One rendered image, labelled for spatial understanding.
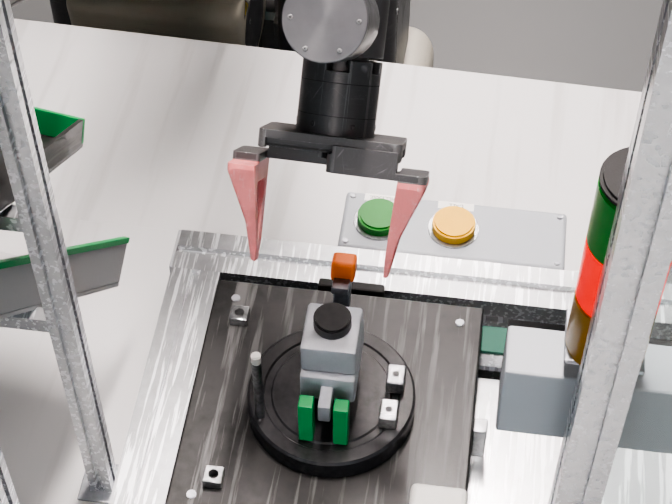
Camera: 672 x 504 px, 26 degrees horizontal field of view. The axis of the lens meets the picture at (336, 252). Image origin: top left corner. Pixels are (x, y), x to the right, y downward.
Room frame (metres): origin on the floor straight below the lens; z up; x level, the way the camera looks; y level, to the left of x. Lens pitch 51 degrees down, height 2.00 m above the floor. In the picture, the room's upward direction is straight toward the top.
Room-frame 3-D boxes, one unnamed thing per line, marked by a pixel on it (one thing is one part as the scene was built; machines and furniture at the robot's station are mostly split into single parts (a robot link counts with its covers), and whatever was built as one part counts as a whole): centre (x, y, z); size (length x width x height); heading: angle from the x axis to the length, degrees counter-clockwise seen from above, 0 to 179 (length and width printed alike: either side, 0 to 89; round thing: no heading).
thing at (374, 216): (0.88, -0.04, 0.96); 0.04 x 0.04 x 0.02
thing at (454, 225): (0.87, -0.11, 0.96); 0.04 x 0.04 x 0.02
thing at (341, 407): (0.63, 0.00, 1.01); 0.01 x 0.01 x 0.05; 82
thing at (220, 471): (0.60, 0.10, 0.97); 0.02 x 0.02 x 0.01; 82
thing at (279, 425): (0.67, 0.00, 0.98); 0.14 x 0.14 x 0.02
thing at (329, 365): (0.66, 0.00, 1.06); 0.08 x 0.04 x 0.07; 172
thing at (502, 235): (0.87, -0.11, 0.93); 0.21 x 0.07 x 0.06; 82
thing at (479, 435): (0.65, -0.12, 0.95); 0.01 x 0.01 x 0.04; 82
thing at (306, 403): (0.63, 0.02, 1.01); 0.01 x 0.01 x 0.05; 82
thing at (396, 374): (0.68, -0.05, 1.00); 0.02 x 0.01 x 0.02; 172
